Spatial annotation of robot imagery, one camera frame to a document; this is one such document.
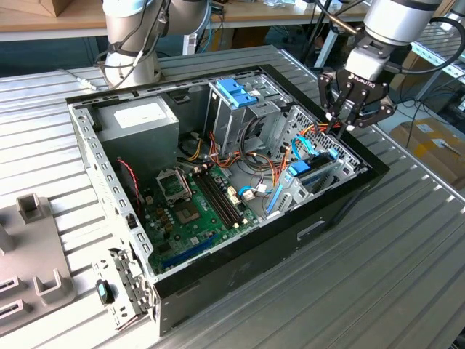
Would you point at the black tripod stand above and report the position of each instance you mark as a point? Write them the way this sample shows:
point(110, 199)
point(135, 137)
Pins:
point(314, 40)

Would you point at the wooden box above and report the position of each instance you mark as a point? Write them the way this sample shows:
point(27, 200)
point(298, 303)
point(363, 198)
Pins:
point(54, 7)

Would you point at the blue expansion slot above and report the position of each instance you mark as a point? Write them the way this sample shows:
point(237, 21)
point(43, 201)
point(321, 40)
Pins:
point(189, 252)

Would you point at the black RAM slot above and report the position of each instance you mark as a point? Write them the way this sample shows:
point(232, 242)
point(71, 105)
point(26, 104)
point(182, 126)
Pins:
point(215, 201)
point(223, 198)

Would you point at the grey parts rack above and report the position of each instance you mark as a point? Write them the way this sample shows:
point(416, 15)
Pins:
point(32, 247)

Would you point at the grey metal drive cage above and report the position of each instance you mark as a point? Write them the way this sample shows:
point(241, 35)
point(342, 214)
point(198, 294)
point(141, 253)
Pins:
point(232, 123)

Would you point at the blue plastic drive latch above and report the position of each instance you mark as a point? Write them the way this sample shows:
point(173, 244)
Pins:
point(232, 91)

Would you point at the grey power supply unit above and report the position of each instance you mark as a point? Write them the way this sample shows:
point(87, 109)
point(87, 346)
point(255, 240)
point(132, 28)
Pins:
point(145, 145)

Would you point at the green motherboard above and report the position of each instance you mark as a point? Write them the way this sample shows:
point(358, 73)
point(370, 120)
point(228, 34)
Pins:
point(203, 227)

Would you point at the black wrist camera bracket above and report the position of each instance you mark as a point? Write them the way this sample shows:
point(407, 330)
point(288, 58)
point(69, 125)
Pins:
point(374, 44)

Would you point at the metal slat frame table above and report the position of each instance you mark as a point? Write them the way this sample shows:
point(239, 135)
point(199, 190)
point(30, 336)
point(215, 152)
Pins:
point(445, 49)

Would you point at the labelled cardboard box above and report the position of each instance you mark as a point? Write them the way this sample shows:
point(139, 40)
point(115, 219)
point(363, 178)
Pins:
point(436, 163)

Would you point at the open black PC case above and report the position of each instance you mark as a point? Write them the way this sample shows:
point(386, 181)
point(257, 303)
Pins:
point(254, 261)

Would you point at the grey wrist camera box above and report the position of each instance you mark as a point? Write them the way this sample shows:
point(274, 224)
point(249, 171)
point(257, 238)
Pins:
point(365, 62)

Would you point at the wooden desk white frame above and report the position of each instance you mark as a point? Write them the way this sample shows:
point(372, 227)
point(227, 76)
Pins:
point(254, 16)
point(36, 22)

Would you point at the small black equipment box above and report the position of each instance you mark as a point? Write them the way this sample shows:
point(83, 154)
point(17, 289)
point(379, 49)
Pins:
point(454, 103)

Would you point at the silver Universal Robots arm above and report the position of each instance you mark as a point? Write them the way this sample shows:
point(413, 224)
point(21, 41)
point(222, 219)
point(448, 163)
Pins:
point(399, 18)

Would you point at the black case fan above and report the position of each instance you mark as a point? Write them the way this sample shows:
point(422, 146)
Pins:
point(127, 181)

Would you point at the white board connector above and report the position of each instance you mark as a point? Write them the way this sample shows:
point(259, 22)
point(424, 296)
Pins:
point(232, 196)

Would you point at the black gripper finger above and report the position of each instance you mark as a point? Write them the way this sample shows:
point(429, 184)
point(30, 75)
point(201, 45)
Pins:
point(323, 87)
point(378, 114)

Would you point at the large brown cardboard box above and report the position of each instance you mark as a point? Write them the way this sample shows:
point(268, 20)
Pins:
point(408, 81)

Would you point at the grey metal disk bay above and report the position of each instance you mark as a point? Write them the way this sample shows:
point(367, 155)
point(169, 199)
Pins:
point(296, 194)

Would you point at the hard disk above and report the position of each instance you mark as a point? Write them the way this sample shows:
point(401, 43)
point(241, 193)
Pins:
point(298, 169)

